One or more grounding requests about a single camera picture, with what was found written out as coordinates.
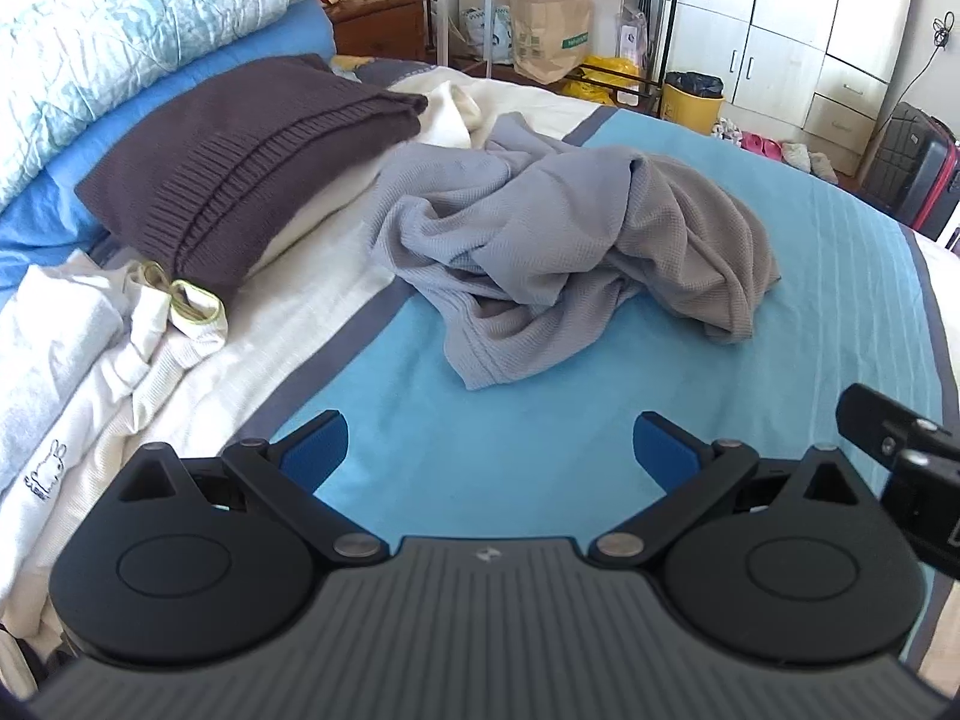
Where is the brown paper bag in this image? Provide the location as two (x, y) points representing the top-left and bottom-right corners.
(510, 0), (597, 85)

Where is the black suitcase with red trim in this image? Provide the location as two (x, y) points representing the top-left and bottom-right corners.
(855, 101), (960, 241)

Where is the white garment with green trim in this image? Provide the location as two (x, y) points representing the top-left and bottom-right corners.
(124, 259), (230, 361)

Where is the white wardrobe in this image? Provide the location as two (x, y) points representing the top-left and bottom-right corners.
(660, 0), (920, 177)

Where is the white rabbit-print garment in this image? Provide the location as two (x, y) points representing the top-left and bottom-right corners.
(0, 246), (188, 500)

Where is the blue pillow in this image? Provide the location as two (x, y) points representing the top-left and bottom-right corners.
(0, 0), (337, 290)

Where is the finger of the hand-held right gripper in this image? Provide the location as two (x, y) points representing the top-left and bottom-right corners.
(836, 382), (953, 466)

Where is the yellow bin with black liner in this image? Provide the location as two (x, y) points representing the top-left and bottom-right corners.
(660, 71), (725, 137)

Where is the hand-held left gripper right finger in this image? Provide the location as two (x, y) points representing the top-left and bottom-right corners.
(589, 411), (863, 568)

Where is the pair of beige slippers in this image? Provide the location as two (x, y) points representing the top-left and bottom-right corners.
(780, 141), (839, 185)

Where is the light blue quilt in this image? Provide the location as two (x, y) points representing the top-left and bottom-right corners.
(0, 0), (353, 205)

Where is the white metal-frame table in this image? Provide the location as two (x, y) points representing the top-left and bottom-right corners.
(420, 0), (563, 80)

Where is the white and green plastic bag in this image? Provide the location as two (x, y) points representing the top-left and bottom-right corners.
(461, 6), (515, 65)

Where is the wooden nightstand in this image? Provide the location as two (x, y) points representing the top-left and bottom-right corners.
(322, 0), (436, 65)

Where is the grey waffle-knit shirt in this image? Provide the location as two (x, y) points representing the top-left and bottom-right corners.
(362, 111), (781, 391)

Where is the yellow plastic bag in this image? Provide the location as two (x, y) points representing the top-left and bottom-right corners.
(562, 54), (646, 106)

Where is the dark brown knit sweater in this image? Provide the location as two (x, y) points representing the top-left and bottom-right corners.
(75, 54), (428, 301)

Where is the black wall cable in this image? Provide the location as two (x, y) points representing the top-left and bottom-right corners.
(862, 15), (952, 166)

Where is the black metal rack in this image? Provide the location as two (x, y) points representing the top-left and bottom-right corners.
(566, 0), (687, 110)

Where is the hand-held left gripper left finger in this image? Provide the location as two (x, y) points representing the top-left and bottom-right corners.
(112, 409), (391, 565)

